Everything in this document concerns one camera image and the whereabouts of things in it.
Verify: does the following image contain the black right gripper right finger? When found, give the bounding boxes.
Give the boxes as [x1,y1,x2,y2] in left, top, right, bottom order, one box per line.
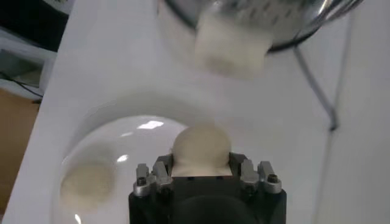
[228,151,283,195]

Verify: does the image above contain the white steamed baozi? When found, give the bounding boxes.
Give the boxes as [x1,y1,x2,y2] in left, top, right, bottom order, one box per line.
[59,159,116,211]
[171,123,232,177]

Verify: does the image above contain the large white round plate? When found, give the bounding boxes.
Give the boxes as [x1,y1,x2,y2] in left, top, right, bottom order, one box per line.
[50,114,190,224]

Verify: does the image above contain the black cooker power cord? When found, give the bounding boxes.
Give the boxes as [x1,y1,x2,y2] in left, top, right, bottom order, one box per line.
[291,45,339,132]

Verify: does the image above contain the cream electric cooker base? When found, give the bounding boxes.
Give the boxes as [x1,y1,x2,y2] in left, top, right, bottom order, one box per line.
[194,10,274,79]

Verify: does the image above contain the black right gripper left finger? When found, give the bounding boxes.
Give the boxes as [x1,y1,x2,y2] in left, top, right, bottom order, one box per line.
[133,153,175,198]

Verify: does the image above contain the stainless steel steamer basket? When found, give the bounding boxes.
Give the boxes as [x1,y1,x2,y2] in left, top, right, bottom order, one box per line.
[164,0,365,53]

